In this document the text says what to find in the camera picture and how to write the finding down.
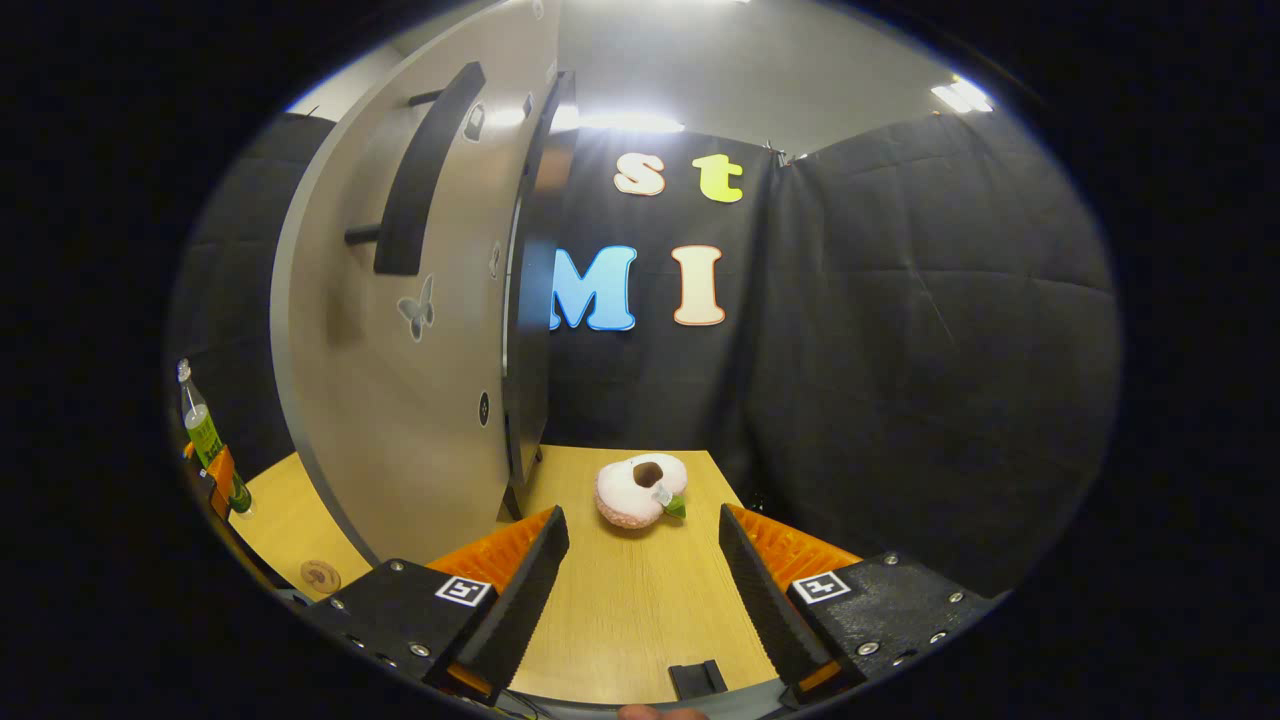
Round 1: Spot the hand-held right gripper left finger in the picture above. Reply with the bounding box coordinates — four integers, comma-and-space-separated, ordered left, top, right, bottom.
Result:
300, 505, 571, 706

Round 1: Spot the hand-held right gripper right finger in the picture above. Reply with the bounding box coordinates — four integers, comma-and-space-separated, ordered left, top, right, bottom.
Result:
718, 503, 1001, 706

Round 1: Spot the green label bottle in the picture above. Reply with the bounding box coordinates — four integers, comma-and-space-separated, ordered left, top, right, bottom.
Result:
177, 358, 253, 516

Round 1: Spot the grey cabinet door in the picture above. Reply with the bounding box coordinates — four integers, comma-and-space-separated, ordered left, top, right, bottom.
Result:
270, 0, 563, 566

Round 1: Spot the black cabinet door handle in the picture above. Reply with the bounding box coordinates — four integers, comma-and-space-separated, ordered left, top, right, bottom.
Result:
344, 62, 487, 277

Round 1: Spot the black backdrop cloth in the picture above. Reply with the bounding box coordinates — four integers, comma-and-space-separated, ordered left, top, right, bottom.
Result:
165, 110, 1121, 601

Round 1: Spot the small ceiling light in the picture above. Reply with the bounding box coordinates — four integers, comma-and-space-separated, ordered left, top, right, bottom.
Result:
560, 105, 686, 136

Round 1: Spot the long ceiling light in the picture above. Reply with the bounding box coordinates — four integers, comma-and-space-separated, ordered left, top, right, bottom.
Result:
930, 75, 996, 114

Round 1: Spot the black table bracket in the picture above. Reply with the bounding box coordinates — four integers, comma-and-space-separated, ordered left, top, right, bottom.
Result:
668, 659, 728, 701

